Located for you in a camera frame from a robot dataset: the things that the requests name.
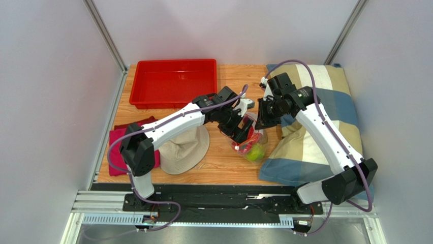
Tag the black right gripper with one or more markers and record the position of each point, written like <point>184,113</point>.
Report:
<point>267,113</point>

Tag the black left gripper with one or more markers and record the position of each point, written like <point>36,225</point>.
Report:
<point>240,135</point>

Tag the clear zip top bag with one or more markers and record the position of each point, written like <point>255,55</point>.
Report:
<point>263,141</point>

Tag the red fake bell pepper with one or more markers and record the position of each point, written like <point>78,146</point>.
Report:
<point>253,138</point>

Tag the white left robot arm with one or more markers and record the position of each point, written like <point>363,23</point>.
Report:
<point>138,144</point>

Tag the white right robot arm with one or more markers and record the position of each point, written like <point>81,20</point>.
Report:
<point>352,173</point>

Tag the checkered blue beige pillow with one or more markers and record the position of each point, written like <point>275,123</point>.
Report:
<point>308,150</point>

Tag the beige bucket hat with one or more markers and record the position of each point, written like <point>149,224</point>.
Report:
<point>185,151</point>

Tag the red plastic bin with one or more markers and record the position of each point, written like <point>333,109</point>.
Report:
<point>164,84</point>

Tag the magenta folded cloth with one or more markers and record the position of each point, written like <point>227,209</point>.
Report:
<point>115,156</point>

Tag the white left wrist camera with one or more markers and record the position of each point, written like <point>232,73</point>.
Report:
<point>243,106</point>

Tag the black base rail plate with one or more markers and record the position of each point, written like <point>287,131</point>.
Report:
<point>228,204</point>

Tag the aluminium frame rail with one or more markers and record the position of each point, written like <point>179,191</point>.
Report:
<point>97,217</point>

